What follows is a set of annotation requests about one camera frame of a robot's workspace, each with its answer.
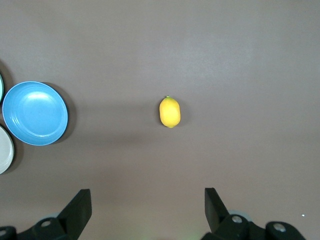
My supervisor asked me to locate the beige plate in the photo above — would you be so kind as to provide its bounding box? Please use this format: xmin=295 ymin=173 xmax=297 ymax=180
xmin=0 ymin=124 xmax=15 ymax=175

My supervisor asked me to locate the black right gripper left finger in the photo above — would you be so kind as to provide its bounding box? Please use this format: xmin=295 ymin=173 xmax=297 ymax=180
xmin=17 ymin=188 xmax=93 ymax=240

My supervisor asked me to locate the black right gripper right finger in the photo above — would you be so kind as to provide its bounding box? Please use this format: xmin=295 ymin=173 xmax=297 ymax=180
xmin=202 ymin=187 xmax=267 ymax=240

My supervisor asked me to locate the blue plate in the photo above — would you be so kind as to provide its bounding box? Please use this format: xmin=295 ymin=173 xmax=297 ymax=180
xmin=1 ymin=80 xmax=69 ymax=147

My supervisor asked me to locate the yellow lemon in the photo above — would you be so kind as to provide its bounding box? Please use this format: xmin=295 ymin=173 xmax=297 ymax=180
xmin=159 ymin=95 xmax=181 ymax=129

